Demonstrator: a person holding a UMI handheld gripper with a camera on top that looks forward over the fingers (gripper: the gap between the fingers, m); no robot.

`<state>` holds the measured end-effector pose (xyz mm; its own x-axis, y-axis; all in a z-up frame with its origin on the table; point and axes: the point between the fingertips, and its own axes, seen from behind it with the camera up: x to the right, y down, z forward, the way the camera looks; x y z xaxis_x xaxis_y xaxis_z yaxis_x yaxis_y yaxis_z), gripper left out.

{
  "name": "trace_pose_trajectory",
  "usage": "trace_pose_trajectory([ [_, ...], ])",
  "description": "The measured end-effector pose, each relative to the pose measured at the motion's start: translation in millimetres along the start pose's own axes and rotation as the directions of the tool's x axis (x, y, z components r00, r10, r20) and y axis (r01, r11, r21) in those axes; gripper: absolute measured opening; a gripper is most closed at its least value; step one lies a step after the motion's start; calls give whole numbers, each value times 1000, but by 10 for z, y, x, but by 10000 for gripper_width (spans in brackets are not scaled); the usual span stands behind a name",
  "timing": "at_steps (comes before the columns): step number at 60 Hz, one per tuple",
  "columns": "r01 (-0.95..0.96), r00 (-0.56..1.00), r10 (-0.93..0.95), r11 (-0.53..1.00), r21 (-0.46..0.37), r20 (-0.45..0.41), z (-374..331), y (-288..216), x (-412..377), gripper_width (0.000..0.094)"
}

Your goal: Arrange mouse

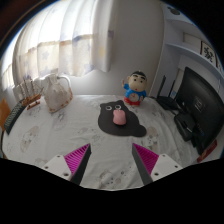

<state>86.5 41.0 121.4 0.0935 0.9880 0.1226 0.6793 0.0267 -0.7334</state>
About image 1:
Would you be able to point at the wooden model sailing ship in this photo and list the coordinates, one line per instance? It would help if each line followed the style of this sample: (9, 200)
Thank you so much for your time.
(31, 98)

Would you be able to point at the black router with antennas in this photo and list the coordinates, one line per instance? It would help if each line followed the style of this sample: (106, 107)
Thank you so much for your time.
(166, 101)

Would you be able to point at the flat red box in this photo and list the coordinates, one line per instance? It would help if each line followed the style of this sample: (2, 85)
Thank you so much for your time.
(207, 151)

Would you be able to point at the pink computer mouse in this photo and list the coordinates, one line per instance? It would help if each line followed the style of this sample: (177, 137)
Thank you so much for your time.
(119, 117)

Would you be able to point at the white star-print curtain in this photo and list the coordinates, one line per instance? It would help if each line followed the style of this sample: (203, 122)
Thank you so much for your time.
(66, 40)

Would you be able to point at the wooden chair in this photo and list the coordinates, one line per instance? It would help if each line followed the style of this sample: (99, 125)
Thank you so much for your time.
(4, 113)

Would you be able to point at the large white conch shell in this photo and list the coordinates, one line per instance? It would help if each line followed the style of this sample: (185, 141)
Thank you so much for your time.
(56, 95)

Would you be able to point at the white wall shelf unit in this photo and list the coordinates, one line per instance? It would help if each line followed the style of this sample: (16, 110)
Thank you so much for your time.
(186, 46)

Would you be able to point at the black cat-shaped mouse pad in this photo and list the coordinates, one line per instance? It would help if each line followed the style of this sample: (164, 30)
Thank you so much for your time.
(106, 121)

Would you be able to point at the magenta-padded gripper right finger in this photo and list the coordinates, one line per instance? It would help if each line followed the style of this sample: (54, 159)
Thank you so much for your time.
(147, 158)

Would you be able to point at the white printed tablecloth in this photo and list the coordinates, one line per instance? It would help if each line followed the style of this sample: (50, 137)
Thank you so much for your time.
(66, 133)

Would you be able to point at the black computer monitor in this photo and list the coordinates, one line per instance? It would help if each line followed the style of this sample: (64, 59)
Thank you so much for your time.
(203, 103)

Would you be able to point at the small black box device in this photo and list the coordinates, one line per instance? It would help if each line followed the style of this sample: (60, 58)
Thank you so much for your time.
(185, 125)

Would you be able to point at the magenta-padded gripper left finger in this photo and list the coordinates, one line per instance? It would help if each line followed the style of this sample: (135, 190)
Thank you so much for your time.
(76, 158)

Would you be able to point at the cartoon boy figurine clock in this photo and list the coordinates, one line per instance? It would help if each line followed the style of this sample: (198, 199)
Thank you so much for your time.
(135, 91)

